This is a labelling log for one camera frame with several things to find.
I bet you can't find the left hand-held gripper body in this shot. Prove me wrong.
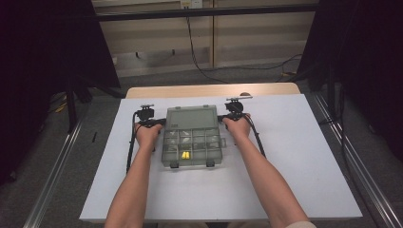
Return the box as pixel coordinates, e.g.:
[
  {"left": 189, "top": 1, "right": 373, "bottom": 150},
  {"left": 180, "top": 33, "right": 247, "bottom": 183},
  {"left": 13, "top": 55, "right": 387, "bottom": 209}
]
[{"left": 136, "top": 104, "right": 156, "bottom": 128}]

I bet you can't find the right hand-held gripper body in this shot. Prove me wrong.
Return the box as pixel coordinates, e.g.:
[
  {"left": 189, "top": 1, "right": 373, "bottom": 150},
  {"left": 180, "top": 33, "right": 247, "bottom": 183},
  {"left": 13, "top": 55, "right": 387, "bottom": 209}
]
[{"left": 223, "top": 95, "right": 254, "bottom": 122}]

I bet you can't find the grey clear compartment box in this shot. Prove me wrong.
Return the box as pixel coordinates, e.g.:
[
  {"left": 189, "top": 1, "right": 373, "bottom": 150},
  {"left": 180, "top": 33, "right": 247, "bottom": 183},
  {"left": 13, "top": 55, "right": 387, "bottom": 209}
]
[{"left": 161, "top": 104, "right": 228, "bottom": 169}]

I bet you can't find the person's left hand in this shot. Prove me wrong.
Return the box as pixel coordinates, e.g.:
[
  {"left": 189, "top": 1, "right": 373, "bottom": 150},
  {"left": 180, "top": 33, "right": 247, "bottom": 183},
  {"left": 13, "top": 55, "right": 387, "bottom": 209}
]
[{"left": 134, "top": 122, "right": 164, "bottom": 152}]

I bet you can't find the person's right hand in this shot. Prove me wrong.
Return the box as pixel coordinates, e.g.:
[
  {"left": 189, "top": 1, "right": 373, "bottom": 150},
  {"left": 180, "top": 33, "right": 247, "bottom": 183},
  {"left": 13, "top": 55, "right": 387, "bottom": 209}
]
[{"left": 221, "top": 113, "right": 253, "bottom": 143}]

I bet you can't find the wooden table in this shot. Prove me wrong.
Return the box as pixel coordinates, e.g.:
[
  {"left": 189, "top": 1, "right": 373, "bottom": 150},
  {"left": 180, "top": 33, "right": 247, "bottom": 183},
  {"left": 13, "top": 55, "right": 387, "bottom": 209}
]
[{"left": 125, "top": 82, "right": 301, "bottom": 100}]

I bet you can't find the white table board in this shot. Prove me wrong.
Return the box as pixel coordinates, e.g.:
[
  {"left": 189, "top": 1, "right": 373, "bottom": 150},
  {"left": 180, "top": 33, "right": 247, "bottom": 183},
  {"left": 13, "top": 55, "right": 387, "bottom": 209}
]
[{"left": 79, "top": 93, "right": 363, "bottom": 223}]

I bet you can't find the black metal stand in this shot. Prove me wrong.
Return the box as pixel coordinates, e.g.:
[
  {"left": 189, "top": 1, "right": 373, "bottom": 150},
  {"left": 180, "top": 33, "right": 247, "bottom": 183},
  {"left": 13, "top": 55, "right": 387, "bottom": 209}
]
[
  {"left": 65, "top": 75, "right": 79, "bottom": 134},
  {"left": 327, "top": 63, "right": 337, "bottom": 122}
]

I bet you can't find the black horizontal bar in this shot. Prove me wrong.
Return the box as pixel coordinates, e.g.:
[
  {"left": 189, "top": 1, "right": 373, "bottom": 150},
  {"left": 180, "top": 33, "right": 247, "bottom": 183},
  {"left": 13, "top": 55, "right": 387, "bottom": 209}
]
[{"left": 94, "top": 4, "right": 319, "bottom": 23}]

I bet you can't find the black curtain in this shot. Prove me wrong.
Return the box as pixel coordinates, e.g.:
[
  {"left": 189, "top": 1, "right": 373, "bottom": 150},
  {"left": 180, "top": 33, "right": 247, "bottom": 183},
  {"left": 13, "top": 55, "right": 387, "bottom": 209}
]
[
  {"left": 0, "top": 0, "right": 121, "bottom": 188},
  {"left": 297, "top": 0, "right": 403, "bottom": 163}
]

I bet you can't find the right hand-held gripper cable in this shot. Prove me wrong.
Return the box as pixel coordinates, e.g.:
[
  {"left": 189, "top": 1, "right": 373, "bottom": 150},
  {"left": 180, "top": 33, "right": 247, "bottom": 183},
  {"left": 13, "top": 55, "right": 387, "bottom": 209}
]
[{"left": 242, "top": 113, "right": 267, "bottom": 160}]

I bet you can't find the hand-held gripper cable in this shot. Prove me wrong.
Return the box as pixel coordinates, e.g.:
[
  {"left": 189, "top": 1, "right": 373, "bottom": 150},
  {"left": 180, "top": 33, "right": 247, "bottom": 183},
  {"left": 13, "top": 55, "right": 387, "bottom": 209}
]
[
  {"left": 242, "top": 113, "right": 267, "bottom": 160},
  {"left": 125, "top": 111, "right": 143, "bottom": 175}
]

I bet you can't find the left hand-held gripper cable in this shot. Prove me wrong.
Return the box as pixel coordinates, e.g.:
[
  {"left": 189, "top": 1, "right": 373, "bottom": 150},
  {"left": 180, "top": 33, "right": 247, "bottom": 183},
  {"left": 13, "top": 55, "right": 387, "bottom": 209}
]
[{"left": 125, "top": 111, "right": 143, "bottom": 175}]

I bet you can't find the black floor cable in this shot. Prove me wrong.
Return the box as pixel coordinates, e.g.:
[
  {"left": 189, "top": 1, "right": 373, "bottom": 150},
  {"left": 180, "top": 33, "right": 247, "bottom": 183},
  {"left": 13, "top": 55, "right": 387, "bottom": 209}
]
[{"left": 202, "top": 53, "right": 304, "bottom": 72}]

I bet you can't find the black hanging wall cable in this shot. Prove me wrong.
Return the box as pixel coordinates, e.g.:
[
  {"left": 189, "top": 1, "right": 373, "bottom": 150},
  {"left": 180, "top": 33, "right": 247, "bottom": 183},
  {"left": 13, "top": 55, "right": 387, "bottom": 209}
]
[{"left": 184, "top": 16, "right": 230, "bottom": 85}]

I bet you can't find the wall power socket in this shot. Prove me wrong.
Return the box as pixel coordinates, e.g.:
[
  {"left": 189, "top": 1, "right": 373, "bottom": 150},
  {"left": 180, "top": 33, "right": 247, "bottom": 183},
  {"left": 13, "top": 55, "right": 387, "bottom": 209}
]
[{"left": 179, "top": 0, "right": 203, "bottom": 10}]

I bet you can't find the aluminium floor rail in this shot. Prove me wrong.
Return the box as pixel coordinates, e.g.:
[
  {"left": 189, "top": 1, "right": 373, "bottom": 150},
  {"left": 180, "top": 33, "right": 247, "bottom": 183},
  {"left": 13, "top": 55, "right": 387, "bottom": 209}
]
[
  {"left": 22, "top": 119, "right": 85, "bottom": 228},
  {"left": 313, "top": 92, "right": 403, "bottom": 228}
]

